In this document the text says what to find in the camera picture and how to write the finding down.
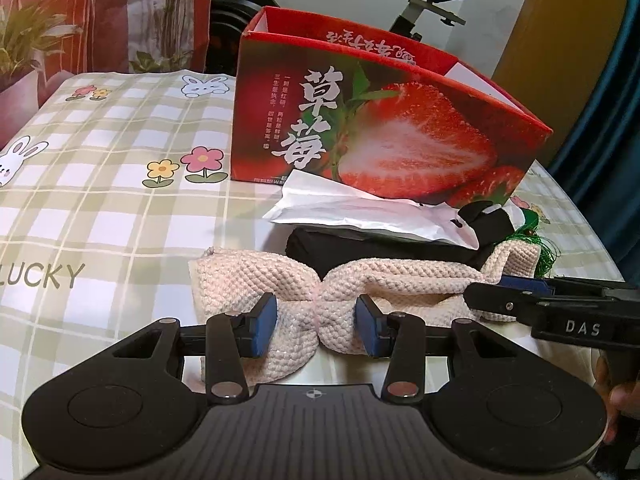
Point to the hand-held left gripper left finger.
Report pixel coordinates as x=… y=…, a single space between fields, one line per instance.
x=262 y=325

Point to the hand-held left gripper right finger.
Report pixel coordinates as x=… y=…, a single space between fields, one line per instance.
x=367 y=327

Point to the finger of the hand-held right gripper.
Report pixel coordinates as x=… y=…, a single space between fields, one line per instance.
x=525 y=285
x=500 y=301

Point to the pink knitted cloth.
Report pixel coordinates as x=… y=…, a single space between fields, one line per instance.
x=400 y=280

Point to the red strawberry print box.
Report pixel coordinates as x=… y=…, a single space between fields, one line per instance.
x=400 y=125

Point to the person's right hand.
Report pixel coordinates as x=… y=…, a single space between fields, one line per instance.
x=625 y=400

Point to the black and grey glove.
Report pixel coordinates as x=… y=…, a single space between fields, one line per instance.
x=487 y=220

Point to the black cloth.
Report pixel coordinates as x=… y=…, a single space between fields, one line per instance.
x=350 y=247

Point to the white tissue packet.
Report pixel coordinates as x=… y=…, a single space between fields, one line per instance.
x=350 y=210

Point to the blue curtain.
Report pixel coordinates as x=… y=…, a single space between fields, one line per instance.
x=605 y=135

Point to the checked printed tablecloth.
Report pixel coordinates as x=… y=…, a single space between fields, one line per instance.
x=110 y=200

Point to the wooden door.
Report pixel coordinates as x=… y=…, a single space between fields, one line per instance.
x=550 y=35

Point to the printed pink backdrop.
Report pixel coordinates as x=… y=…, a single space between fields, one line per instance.
x=75 y=20

